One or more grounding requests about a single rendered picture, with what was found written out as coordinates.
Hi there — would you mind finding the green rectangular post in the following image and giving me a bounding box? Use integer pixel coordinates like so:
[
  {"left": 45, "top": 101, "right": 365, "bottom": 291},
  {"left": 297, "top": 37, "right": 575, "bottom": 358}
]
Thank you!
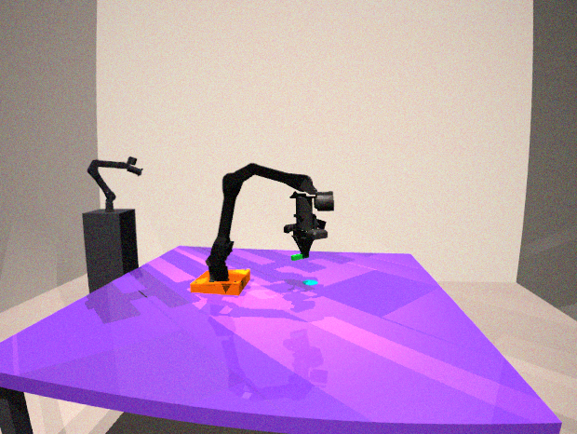
[{"left": 291, "top": 253, "right": 309, "bottom": 261}]

